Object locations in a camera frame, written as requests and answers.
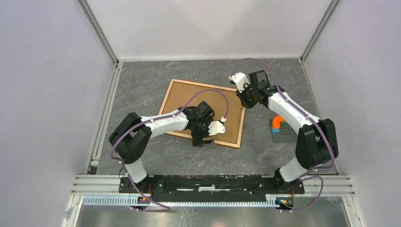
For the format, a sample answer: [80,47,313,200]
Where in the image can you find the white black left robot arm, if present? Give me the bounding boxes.
[109,101,215,193]

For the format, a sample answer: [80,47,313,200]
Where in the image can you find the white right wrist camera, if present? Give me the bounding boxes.
[228,72,250,93]

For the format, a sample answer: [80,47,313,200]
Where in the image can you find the wooden picture frame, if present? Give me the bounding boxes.
[159,79,245,148]

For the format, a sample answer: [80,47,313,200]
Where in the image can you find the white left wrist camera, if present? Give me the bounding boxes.
[208,117,227,136]

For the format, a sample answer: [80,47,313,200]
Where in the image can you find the aluminium rail frame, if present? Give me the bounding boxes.
[62,70,362,227]

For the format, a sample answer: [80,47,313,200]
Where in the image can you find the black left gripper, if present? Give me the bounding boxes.
[191,116,215,148]

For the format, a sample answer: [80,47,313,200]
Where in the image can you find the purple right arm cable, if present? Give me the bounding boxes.
[230,58,336,214]

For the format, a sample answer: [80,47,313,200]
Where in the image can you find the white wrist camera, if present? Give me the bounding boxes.
[208,117,227,136]
[228,72,250,93]

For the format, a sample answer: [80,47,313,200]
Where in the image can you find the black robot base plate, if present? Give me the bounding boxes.
[119,175,305,202]

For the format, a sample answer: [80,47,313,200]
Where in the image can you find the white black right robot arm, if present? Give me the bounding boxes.
[229,70,339,193]

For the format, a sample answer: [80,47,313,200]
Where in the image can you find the orange curved brick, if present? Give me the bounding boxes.
[272,115,286,129]

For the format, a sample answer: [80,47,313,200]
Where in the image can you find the grey studded baseplate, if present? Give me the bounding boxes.
[269,119,297,143]

